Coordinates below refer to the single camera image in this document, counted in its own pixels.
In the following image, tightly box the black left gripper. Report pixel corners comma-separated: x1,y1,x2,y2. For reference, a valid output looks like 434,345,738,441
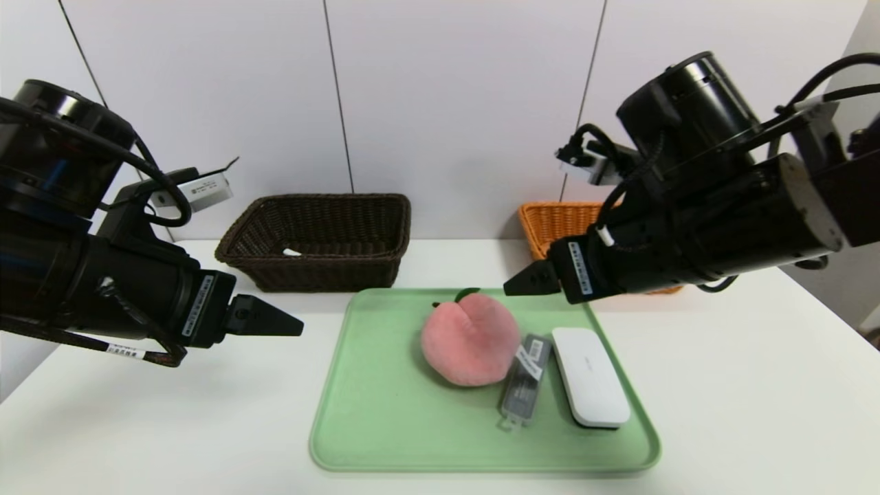
76,234,305,349

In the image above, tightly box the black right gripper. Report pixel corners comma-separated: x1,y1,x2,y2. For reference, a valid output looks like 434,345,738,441
503,210,688,305

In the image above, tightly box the pink plush peach toy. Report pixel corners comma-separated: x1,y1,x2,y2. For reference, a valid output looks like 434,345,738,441
421,287,544,387

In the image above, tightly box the clear grey plastic case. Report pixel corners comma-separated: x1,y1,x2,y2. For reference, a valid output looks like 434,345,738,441
498,334,553,432

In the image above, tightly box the orange wicker basket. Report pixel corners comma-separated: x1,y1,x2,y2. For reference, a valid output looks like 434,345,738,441
517,201,685,296

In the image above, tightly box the dark brown wicker basket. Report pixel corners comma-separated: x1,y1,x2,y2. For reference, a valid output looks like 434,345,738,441
214,193,412,293

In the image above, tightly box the white whiteboard eraser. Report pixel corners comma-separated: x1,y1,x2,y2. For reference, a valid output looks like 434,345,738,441
551,327,632,430

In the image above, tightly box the light green plastic tray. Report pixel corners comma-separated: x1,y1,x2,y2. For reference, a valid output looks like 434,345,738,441
309,287,662,474

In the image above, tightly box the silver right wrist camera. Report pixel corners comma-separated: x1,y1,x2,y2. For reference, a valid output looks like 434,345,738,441
555,140,624,187

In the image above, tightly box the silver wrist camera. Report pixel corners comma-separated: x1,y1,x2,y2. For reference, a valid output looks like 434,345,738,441
555,140,624,187
151,167,236,212

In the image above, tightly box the braided cable with white tag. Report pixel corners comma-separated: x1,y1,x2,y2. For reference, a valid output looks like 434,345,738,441
0,313,190,368

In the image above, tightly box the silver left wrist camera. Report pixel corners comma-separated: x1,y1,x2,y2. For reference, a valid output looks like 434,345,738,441
151,167,236,212

